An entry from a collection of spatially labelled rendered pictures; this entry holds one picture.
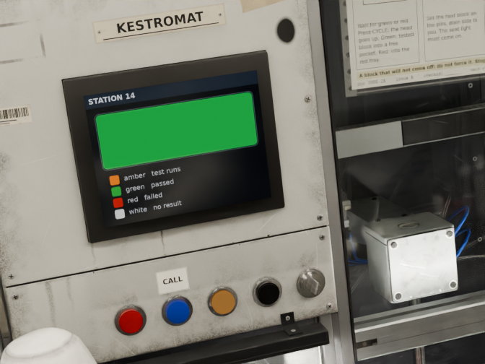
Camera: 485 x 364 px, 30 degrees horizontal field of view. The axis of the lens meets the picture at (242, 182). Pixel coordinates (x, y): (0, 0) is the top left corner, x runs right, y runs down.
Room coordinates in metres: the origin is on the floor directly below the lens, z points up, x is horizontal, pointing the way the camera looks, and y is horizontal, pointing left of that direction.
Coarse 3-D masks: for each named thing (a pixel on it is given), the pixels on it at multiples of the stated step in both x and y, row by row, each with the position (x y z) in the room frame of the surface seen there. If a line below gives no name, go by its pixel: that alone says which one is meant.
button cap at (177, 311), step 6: (174, 300) 1.08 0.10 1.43; (180, 300) 1.08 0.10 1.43; (168, 306) 1.08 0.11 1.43; (174, 306) 1.08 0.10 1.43; (180, 306) 1.08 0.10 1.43; (186, 306) 1.08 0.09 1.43; (168, 312) 1.08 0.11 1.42; (174, 312) 1.08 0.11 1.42; (180, 312) 1.08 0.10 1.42; (186, 312) 1.08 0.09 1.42; (168, 318) 1.08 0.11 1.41; (174, 318) 1.08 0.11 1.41; (180, 318) 1.08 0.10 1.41; (186, 318) 1.08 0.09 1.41
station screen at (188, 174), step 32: (96, 96) 1.05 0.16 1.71; (128, 96) 1.06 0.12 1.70; (160, 96) 1.07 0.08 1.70; (192, 96) 1.08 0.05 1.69; (224, 96) 1.09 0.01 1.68; (256, 96) 1.10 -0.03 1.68; (96, 128) 1.05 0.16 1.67; (256, 128) 1.09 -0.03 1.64; (96, 160) 1.05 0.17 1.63; (160, 160) 1.07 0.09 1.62; (192, 160) 1.08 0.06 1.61; (224, 160) 1.08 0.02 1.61; (256, 160) 1.09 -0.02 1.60; (128, 192) 1.06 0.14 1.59; (160, 192) 1.07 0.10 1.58; (192, 192) 1.07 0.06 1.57; (224, 192) 1.08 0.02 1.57; (256, 192) 1.09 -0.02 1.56
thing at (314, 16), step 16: (320, 32) 1.15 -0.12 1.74; (320, 48) 1.15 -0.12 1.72; (320, 64) 1.15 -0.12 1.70; (320, 80) 1.15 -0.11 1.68; (320, 96) 1.15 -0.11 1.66; (320, 112) 1.15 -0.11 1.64; (320, 128) 1.15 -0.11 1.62; (336, 192) 1.15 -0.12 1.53; (336, 208) 1.15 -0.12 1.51; (336, 224) 1.15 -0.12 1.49; (336, 240) 1.15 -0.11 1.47; (336, 256) 1.15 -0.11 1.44; (336, 272) 1.15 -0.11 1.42; (336, 288) 1.15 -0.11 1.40; (320, 320) 1.14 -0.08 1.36; (352, 352) 1.15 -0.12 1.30
